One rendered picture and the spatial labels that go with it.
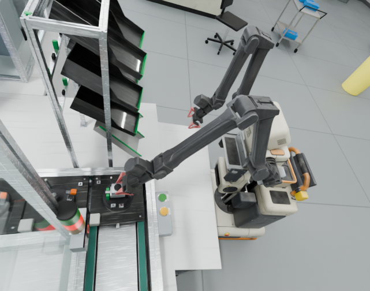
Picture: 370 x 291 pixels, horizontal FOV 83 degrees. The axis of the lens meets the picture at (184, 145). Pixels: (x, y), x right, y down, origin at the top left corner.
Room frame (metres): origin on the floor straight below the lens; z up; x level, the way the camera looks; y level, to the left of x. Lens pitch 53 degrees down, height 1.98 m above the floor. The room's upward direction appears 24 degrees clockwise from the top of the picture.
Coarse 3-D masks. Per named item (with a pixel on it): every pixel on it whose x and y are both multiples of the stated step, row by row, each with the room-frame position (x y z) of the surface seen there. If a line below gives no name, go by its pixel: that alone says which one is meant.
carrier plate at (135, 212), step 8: (96, 176) 0.37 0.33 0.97; (104, 176) 0.39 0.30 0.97; (112, 176) 0.41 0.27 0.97; (96, 184) 0.34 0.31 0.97; (104, 184) 0.35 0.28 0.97; (96, 192) 0.30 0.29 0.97; (96, 200) 0.27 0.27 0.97; (136, 200) 0.34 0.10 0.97; (96, 208) 0.24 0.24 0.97; (104, 208) 0.25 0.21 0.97; (128, 208) 0.29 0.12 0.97; (136, 208) 0.31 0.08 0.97; (104, 216) 0.22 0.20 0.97; (112, 216) 0.23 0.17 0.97; (120, 216) 0.25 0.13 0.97; (128, 216) 0.26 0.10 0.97; (136, 216) 0.28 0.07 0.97; (104, 224) 0.19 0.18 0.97; (112, 224) 0.21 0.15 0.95
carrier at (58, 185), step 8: (56, 176) 0.29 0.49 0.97; (64, 176) 0.31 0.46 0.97; (72, 176) 0.32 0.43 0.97; (80, 176) 0.34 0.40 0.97; (88, 176) 0.36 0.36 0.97; (48, 184) 0.23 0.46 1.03; (56, 184) 0.26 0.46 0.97; (64, 184) 0.27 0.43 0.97; (72, 184) 0.29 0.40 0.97; (80, 184) 0.30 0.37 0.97; (88, 184) 0.32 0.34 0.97; (56, 192) 0.22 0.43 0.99; (64, 192) 0.24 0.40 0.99; (80, 192) 0.27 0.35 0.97; (64, 200) 0.21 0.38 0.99; (72, 200) 0.22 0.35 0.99; (80, 200) 0.24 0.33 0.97
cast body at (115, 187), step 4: (112, 184) 0.33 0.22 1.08; (116, 184) 0.33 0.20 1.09; (120, 184) 0.34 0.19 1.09; (112, 188) 0.31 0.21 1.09; (116, 188) 0.31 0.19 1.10; (108, 192) 0.30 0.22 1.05; (112, 192) 0.29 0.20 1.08; (112, 196) 0.29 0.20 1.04; (116, 196) 0.30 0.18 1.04; (120, 196) 0.31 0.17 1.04; (124, 196) 0.32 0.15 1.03
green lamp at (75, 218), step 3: (78, 210) 0.11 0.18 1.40; (78, 213) 0.11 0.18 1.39; (75, 216) 0.10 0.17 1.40; (78, 216) 0.10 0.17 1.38; (69, 219) 0.09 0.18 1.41; (72, 219) 0.09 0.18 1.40; (75, 219) 0.09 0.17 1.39; (78, 219) 0.10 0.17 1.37; (60, 222) 0.08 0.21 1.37; (63, 222) 0.08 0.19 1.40; (66, 222) 0.08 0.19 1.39; (69, 222) 0.08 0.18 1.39; (72, 222) 0.09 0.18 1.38; (75, 222) 0.09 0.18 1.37; (66, 225) 0.08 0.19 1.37; (69, 225) 0.08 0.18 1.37
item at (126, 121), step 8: (80, 88) 0.56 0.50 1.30; (88, 88) 0.58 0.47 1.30; (80, 96) 0.53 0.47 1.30; (88, 96) 0.55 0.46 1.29; (96, 96) 0.58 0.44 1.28; (72, 104) 0.45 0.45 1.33; (80, 104) 0.46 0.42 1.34; (88, 104) 0.47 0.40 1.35; (96, 104) 0.55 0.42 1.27; (112, 104) 0.61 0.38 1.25; (80, 112) 0.46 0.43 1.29; (88, 112) 0.47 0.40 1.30; (96, 112) 0.48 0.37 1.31; (112, 112) 0.57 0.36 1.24; (120, 112) 0.60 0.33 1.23; (128, 112) 0.63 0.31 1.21; (104, 120) 0.49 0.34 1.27; (112, 120) 0.50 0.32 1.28; (120, 120) 0.56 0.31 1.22; (128, 120) 0.59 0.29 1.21; (136, 120) 0.62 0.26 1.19; (120, 128) 0.51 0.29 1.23; (128, 128) 0.55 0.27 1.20; (136, 128) 0.57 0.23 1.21
